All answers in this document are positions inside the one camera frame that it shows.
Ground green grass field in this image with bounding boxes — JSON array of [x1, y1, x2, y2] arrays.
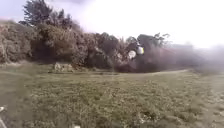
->
[[0, 61, 224, 128]]

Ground pale stone block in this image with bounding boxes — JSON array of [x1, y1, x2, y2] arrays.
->
[[53, 62, 75, 73]]

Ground row of trees and bushes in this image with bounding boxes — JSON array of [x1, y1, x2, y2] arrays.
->
[[0, 0, 224, 74]]

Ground grey asphalt path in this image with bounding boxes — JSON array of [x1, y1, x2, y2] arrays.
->
[[146, 68, 193, 76]]

